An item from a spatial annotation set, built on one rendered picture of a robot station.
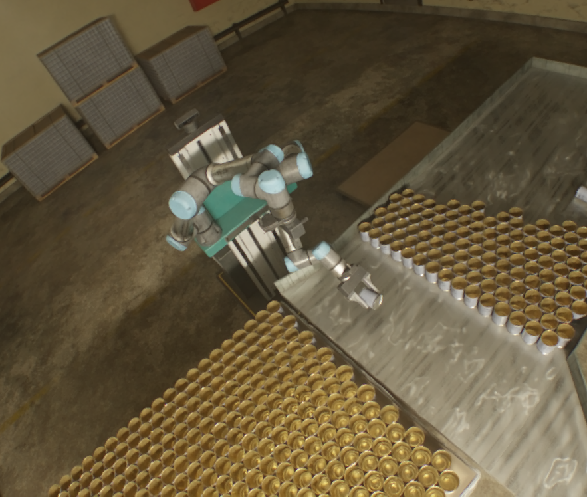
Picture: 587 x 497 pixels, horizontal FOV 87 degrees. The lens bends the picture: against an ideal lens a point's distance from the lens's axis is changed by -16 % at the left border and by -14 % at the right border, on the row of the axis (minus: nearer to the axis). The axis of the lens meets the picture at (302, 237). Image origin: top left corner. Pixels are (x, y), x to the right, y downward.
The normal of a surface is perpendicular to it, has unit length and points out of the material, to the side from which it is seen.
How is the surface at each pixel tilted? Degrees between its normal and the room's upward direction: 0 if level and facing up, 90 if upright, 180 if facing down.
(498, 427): 0
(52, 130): 91
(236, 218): 0
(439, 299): 0
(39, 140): 91
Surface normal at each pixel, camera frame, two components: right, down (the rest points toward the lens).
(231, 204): 0.62, 0.45
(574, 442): -0.28, -0.64
